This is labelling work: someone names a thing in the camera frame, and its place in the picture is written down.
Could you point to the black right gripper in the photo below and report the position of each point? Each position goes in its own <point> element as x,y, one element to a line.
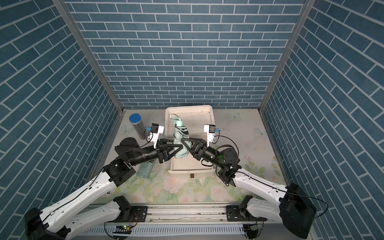
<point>200,151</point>

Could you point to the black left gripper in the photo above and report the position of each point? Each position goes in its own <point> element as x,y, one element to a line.
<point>162,151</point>

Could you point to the mint green umbrella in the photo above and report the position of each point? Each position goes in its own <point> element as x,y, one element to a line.
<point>180,132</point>
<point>145,169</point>

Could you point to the white bottom drawer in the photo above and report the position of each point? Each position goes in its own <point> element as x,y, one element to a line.
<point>182,168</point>

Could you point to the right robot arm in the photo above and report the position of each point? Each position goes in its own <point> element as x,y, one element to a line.
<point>288,205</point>

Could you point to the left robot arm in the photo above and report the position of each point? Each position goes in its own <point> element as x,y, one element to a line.
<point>66,219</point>

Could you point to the white plastic drawer cabinet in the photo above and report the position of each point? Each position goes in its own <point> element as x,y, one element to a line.
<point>194,118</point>

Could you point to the floral table mat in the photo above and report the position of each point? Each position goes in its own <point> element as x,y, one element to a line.
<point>162,187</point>

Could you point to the blue-lid clear straw canister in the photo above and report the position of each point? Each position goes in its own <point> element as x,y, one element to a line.
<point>138,124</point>

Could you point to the green circuit board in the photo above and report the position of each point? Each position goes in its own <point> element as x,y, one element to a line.
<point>124,229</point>

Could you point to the metal linear rail base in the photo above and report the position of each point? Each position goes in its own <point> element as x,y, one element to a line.
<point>187,220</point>

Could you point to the metal corner frame post left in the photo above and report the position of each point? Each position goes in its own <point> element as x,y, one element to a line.
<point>78,36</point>

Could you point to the metal corner frame post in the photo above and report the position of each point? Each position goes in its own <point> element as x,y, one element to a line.
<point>304,14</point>
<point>78,36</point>

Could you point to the metal corner frame post right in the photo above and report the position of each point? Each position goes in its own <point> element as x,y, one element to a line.
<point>304,14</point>

